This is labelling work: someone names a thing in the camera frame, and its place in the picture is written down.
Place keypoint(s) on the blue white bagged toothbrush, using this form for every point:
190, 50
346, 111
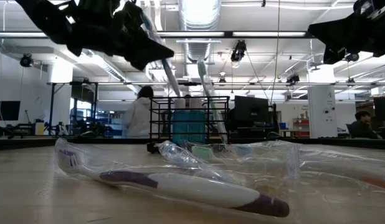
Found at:
169, 74
244, 150
177, 154

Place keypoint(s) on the black hanging overhead camera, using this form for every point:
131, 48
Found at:
239, 49

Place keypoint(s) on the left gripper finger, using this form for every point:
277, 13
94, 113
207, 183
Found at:
142, 49

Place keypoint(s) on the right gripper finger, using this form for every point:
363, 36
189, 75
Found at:
333, 55
335, 32

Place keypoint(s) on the black computer monitor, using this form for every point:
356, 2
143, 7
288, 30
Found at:
248, 112
7, 110
384, 110

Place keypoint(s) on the yellow white container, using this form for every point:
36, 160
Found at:
40, 129

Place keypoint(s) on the purple white bagged toothbrush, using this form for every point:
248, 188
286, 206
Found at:
195, 189

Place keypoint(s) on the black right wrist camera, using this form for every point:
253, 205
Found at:
367, 7

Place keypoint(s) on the silver round ventilation duct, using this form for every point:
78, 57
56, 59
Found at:
198, 18

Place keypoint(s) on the grey white bagged toothbrush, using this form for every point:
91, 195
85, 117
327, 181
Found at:
335, 155

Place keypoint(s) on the person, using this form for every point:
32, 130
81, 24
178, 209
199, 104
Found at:
364, 129
188, 96
138, 118

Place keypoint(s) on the black table edge frame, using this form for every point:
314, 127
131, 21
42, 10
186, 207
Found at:
86, 142

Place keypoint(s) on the blue storage shelf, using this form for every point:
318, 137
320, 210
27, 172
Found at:
111, 132

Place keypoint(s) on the white square column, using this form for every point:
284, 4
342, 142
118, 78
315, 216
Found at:
321, 112

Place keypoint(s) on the orange white bagged toothbrush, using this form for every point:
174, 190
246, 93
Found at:
377, 183

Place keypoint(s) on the blue mouthwash bottle white cap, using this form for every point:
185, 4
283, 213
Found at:
197, 127
180, 127

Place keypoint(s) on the black ceiling spotlight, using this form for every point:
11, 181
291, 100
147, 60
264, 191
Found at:
352, 57
25, 60
292, 79

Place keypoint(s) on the black overhead crossbar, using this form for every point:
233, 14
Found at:
228, 34

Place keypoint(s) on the white rectangular air duct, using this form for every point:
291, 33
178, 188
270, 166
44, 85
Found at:
111, 70

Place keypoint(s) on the white LED light strip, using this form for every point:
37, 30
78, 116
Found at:
192, 34
18, 34
268, 34

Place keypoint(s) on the black metal frame stand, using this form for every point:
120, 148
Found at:
51, 105

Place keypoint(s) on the red storage shelf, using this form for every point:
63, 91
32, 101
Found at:
301, 126

